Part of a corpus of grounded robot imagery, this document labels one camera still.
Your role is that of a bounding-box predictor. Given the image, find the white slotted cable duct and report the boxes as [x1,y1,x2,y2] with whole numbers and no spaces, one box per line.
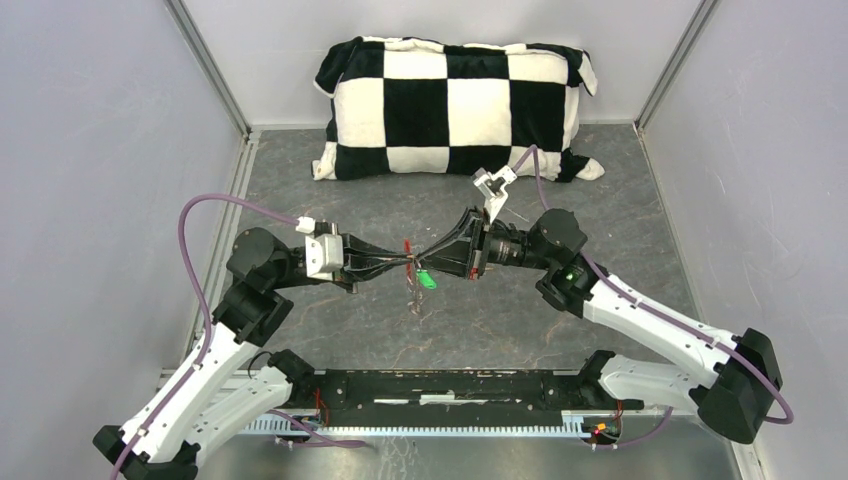
[240,414,590,440]

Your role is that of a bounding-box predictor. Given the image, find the green key tag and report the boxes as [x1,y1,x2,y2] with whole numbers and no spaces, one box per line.
[416,269,438,290]

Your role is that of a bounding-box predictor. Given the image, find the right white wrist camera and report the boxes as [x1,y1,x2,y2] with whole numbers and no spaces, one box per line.
[473,166,517,223]

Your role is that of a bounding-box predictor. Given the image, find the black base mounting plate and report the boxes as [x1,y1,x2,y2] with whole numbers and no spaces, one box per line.
[274,369,645,428]

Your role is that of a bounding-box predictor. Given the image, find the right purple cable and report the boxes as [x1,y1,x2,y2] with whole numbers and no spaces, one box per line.
[510,144,795,452]

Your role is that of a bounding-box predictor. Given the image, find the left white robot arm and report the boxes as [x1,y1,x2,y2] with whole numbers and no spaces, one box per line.
[93,224,411,479]

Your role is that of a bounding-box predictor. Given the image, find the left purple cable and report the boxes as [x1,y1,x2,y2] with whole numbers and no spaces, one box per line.
[109,193,367,480]

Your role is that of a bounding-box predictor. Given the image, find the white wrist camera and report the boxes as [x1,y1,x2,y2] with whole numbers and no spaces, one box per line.
[473,166,517,223]
[305,234,344,281]

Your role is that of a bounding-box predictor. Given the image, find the purple cable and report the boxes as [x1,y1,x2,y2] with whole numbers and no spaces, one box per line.
[510,144,795,452]
[109,193,367,480]

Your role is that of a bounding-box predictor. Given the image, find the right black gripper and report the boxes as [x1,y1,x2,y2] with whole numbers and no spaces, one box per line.
[414,207,553,281]

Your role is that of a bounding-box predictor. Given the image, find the black and white checkered pillow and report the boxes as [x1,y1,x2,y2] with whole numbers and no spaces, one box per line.
[311,36,604,182]

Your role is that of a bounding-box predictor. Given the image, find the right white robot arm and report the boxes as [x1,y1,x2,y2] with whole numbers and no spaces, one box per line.
[414,208,794,444]

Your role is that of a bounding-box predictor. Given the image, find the red key tag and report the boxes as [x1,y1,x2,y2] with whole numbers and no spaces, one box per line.
[404,239,414,262]

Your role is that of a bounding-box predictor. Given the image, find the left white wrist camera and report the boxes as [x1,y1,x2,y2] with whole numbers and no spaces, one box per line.
[305,234,344,281]

